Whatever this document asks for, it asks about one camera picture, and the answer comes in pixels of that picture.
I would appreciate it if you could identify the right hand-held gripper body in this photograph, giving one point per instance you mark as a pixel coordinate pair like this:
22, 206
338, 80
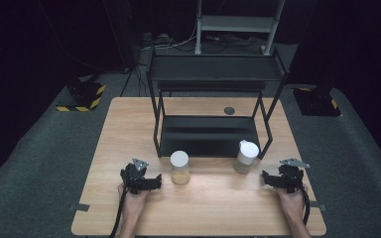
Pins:
291, 178

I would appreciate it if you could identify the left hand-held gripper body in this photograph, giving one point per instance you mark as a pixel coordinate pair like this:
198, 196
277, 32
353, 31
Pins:
134, 175

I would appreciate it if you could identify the jar of yellow granules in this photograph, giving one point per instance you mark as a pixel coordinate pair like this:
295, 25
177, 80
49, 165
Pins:
180, 165

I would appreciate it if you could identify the jar of brown powder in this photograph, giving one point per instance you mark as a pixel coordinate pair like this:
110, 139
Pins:
246, 157

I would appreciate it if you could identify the black two-tier metal rack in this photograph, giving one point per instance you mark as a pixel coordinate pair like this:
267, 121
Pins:
211, 135

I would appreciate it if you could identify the person's right hand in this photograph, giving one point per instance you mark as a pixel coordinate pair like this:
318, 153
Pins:
292, 203

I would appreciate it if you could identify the person's left hand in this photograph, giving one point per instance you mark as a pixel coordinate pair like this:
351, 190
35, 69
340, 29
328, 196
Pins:
134, 205

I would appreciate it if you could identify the grey tape strip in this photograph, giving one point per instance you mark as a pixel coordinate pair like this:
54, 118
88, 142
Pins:
320, 207
79, 207

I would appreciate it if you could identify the round dark table grommet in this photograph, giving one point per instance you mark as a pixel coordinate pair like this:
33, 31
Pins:
229, 110

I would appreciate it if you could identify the striped black stand base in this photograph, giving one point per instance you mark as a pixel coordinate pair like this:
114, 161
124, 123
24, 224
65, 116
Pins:
86, 94
316, 102

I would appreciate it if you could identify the grey metal stand frame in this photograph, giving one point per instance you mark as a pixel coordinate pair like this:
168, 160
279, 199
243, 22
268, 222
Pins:
236, 23

